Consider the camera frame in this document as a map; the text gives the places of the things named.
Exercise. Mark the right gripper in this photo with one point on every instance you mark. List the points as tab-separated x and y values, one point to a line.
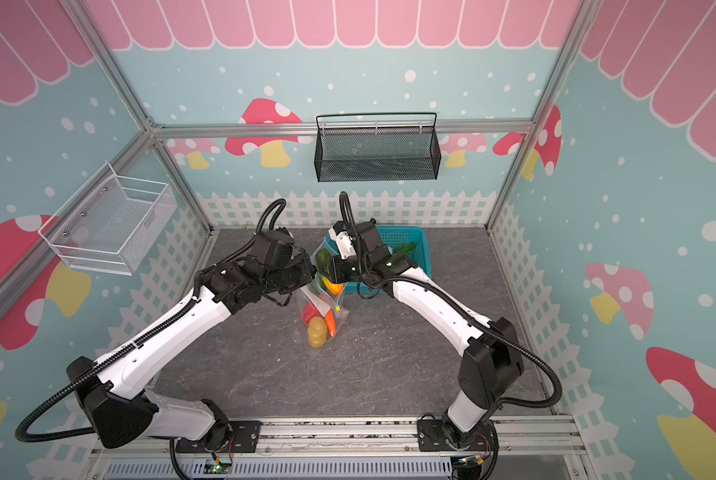
337	268

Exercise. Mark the orange carrot toy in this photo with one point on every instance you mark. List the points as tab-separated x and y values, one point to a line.
331	322

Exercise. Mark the teal plastic basket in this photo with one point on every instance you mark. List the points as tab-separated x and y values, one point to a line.
394	236

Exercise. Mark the aluminium front rail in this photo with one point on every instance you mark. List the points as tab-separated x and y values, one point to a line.
396	436

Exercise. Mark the red pepper toy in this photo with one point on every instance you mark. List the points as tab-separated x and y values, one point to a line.
309	312

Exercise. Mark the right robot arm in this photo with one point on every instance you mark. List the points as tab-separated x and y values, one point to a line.
491	357

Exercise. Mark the clear zip top bag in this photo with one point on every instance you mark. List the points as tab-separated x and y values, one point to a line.
315	293

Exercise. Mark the white wire wall basket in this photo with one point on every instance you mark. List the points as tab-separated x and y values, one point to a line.
110	225

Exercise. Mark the black mesh wall basket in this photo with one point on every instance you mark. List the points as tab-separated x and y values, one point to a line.
377	147

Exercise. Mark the green leafy vegetable toy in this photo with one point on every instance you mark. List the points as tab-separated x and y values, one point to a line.
406	248

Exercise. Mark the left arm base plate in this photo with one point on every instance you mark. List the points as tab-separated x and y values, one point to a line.
235	436

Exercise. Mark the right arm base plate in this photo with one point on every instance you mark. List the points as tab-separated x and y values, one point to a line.
441	435

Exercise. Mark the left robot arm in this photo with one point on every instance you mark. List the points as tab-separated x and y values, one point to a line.
111	390

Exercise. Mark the yellow potato toy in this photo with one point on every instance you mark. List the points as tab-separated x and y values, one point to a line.
317	332

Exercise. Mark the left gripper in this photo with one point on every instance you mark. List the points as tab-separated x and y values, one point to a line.
307	271

